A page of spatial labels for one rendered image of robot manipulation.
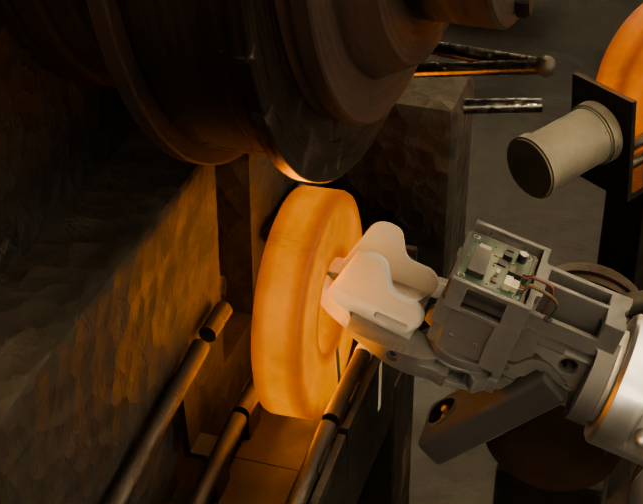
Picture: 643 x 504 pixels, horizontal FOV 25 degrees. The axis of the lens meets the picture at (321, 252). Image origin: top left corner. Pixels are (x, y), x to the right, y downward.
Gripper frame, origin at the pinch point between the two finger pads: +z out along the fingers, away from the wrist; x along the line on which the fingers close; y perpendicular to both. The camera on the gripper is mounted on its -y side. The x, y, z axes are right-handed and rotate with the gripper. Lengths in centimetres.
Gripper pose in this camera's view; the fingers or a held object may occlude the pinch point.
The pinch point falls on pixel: (311, 278)
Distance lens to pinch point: 97.1
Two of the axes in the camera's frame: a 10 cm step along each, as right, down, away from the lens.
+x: -3.0, 5.3, -7.9
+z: -9.2, -3.9, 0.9
